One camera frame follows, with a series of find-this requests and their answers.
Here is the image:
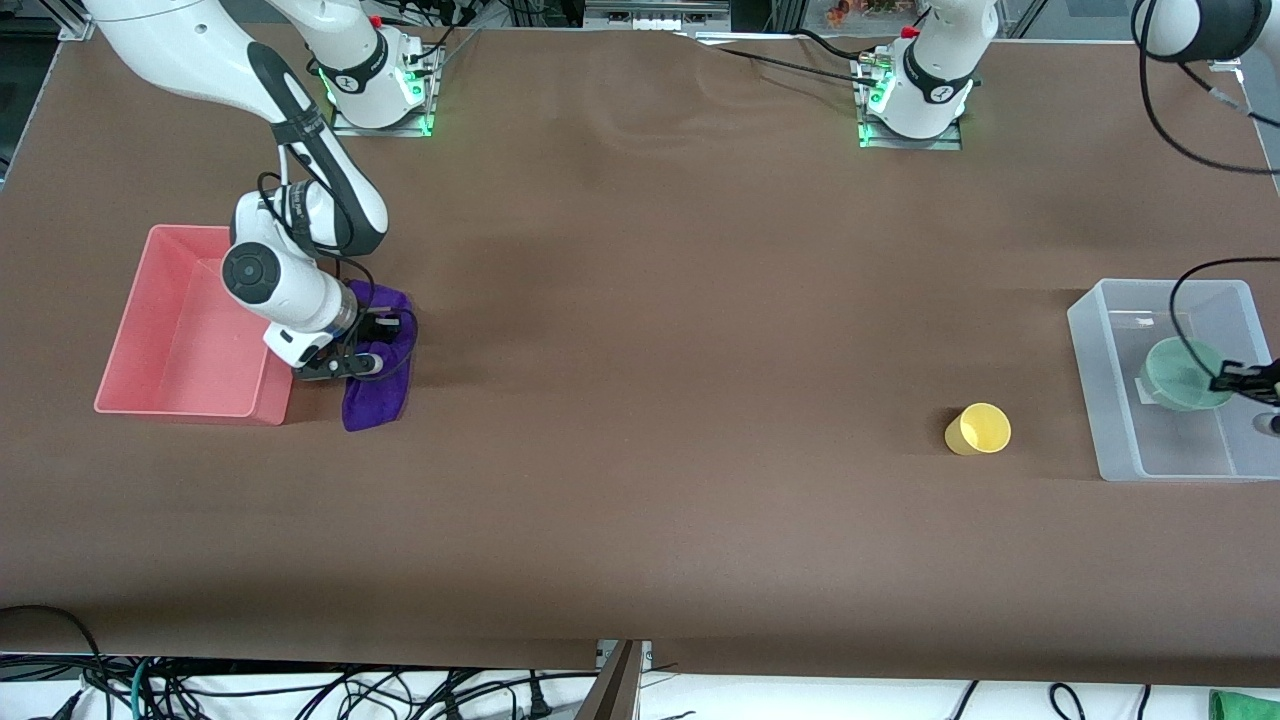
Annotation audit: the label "pale green bowl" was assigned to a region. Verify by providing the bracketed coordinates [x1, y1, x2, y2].
[1140, 337, 1236, 412]

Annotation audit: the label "purple cloth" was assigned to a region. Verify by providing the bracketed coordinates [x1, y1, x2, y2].
[340, 280, 419, 433]

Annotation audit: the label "yellow cup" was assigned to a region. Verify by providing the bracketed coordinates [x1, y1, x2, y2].
[945, 403, 1012, 457]

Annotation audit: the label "clear plastic bin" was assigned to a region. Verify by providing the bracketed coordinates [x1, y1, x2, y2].
[1066, 278, 1280, 483]

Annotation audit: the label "pink plastic bin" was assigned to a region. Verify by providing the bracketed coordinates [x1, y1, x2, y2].
[94, 225, 297, 427]

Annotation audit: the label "brown table cover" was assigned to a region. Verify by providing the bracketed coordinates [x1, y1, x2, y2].
[0, 18, 1280, 691]

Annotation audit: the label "green fabric object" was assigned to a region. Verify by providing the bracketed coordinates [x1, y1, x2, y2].
[1208, 688, 1280, 720]

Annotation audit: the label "orange background objects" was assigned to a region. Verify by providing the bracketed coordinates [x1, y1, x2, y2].
[823, 0, 903, 27]

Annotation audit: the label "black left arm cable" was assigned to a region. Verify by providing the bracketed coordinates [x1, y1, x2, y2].
[1135, 0, 1280, 379]

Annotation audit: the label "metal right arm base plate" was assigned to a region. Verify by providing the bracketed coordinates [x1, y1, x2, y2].
[330, 45, 439, 138]

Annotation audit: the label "grey base cable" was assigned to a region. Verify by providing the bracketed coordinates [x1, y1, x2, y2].
[415, 25, 486, 77]

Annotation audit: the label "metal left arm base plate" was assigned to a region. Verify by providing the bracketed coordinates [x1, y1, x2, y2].
[855, 55, 965, 151]

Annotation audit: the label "white metal bracket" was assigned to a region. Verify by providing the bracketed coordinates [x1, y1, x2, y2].
[583, 0, 733, 34]

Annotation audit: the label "black looped floor cable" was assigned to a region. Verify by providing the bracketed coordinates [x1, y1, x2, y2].
[0, 604, 107, 720]

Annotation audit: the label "teal floor cable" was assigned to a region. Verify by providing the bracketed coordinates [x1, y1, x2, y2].
[127, 657, 157, 720]

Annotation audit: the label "long black base cable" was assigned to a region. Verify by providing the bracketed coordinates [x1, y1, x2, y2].
[680, 33, 886, 91]

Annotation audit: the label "short black base cable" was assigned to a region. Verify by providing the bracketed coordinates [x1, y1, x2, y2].
[793, 28, 873, 63]

